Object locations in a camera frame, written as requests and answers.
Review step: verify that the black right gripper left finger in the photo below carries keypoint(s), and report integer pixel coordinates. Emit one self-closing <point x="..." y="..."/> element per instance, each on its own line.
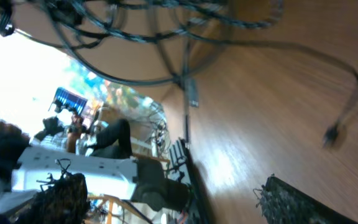
<point x="64" y="203"/>

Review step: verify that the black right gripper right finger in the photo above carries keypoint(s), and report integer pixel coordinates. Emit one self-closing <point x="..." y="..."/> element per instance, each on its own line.
<point x="281" y="203"/>

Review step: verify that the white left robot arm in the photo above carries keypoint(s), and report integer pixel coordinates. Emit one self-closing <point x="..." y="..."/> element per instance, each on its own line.
<point x="135" y="180"/>

